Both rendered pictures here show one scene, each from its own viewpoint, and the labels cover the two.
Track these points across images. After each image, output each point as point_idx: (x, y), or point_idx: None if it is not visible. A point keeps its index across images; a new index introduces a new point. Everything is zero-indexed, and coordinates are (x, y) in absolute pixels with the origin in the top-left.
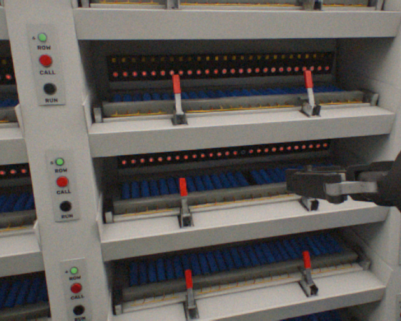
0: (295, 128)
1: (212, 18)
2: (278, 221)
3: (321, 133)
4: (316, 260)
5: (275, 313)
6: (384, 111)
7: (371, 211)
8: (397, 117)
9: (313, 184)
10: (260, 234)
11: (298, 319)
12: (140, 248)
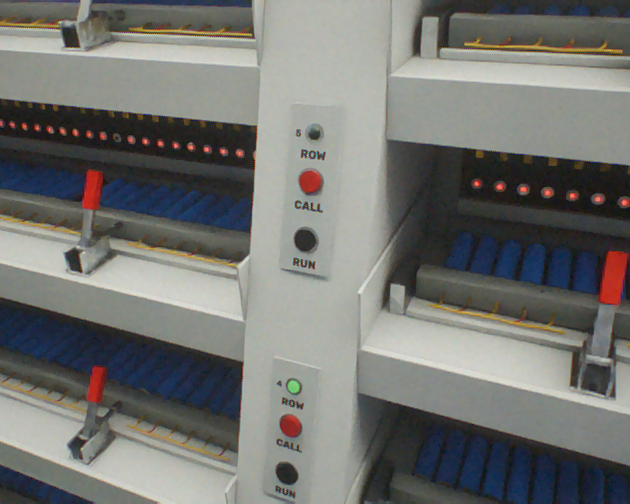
0: (34, 71)
1: None
2: (6, 269)
3: (90, 93)
4: (157, 407)
5: (13, 455)
6: (248, 60)
7: (200, 323)
8: (263, 79)
9: None
10: None
11: None
12: None
